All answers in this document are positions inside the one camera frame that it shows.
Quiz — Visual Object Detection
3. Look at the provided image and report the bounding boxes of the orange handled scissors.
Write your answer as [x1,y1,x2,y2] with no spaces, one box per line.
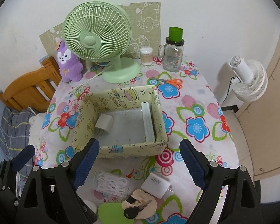
[152,77,183,89]

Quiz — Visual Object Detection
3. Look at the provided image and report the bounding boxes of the white 45W charger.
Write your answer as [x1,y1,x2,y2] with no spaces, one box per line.
[141,172,170,199]

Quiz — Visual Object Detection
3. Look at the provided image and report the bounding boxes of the cartoon patterned storage box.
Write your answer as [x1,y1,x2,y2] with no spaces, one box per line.
[72,85,168,158]

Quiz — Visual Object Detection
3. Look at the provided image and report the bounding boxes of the floral tablecloth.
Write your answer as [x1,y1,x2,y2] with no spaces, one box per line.
[29,58,239,223]

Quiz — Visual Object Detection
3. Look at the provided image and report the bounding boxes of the cartoon wall panel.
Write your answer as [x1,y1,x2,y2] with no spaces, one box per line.
[39,2,161,59]

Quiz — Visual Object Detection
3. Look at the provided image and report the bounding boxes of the purple plush bunny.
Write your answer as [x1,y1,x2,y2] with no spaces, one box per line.
[57,39,83,83]

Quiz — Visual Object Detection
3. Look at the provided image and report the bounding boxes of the white fan power cord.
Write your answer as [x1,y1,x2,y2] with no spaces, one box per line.
[69,60,115,97]

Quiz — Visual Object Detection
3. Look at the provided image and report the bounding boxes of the grey plaid bedding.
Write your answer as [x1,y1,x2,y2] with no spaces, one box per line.
[0,106,37,180]

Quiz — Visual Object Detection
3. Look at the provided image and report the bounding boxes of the clear floss pick box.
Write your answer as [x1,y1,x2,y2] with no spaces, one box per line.
[92,171,130,199]

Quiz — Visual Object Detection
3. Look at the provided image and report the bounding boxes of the green plastic cup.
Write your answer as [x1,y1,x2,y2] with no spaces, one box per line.
[169,27,183,43]

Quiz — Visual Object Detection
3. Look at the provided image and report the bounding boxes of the white round container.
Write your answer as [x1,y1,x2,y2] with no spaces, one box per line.
[84,200,97,214]

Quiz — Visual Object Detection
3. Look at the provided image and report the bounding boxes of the wooden bed headboard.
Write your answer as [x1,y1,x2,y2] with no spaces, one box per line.
[0,57,62,112]

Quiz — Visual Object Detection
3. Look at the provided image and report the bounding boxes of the white slim box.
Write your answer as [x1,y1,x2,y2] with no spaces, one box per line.
[141,102,155,142]

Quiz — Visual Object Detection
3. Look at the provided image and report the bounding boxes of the round hedgehog tin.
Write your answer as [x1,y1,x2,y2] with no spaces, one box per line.
[121,189,157,220]

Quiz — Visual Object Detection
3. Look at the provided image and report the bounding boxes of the white standing fan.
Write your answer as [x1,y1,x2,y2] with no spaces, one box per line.
[229,56,268,103]

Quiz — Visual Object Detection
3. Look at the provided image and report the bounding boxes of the glass mason jar mug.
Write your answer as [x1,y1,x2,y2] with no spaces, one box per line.
[158,36,185,72]

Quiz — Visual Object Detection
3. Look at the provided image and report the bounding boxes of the cotton swab container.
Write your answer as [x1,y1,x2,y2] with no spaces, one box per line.
[140,47,153,66]

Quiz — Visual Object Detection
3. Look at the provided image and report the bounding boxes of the white charger in box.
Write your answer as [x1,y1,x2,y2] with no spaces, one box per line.
[94,114,114,138]

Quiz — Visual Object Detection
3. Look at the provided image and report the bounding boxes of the green desk fan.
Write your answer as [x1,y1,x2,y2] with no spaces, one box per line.
[63,1,141,84]

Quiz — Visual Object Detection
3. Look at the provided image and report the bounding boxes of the black key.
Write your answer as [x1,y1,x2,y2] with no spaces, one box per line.
[122,196,154,220]

